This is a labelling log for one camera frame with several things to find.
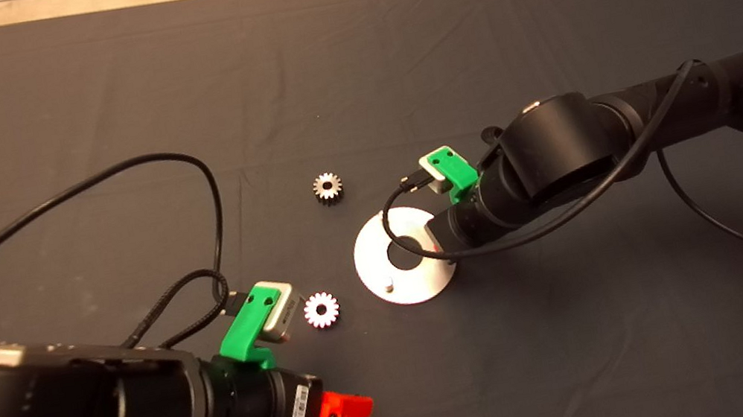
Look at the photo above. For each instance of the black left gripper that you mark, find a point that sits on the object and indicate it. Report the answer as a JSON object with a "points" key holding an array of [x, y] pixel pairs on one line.
{"points": [[261, 412]]}

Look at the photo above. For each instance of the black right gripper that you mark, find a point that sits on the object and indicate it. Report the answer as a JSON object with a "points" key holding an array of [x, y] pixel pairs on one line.
{"points": [[468, 224]]}

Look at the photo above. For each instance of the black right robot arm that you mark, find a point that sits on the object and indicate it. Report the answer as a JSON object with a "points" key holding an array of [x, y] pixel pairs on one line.
{"points": [[568, 145]]}

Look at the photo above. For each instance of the round metal carrier plate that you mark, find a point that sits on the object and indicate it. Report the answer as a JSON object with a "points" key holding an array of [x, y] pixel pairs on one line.
{"points": [[369, 262]]}

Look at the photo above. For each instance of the steel planetary gear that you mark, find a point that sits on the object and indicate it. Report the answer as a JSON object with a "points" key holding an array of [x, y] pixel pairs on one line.
{"points": [[319, 191], [330, 309]]}

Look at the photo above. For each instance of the dark grey table cloth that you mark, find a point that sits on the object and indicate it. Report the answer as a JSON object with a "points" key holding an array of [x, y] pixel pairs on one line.
{"points": [[390, 47]]}

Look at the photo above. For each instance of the silver right camera box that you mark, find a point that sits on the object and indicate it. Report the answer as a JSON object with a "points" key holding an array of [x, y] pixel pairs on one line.
{"points": [[432, 175]]}

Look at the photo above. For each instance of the silver camera box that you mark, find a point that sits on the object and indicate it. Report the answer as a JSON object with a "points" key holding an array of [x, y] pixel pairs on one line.
{"points": [[288, 311], [432, 175]]}

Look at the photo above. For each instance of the green right camera mount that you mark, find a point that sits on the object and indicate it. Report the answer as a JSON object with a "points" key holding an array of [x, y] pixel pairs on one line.
{"points": [[456, 173]]}

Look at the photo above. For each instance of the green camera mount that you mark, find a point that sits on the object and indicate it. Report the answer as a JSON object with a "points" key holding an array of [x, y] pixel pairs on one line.
{"points": [[243, 332], [456, 173]]}

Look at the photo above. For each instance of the silver left camera box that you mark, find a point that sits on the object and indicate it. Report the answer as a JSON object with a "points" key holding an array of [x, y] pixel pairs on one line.
{"points": [[288, 311]]}

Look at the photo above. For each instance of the green left camera mount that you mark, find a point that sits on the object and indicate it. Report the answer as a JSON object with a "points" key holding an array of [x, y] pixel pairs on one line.
{"points": [[243, 332]]}

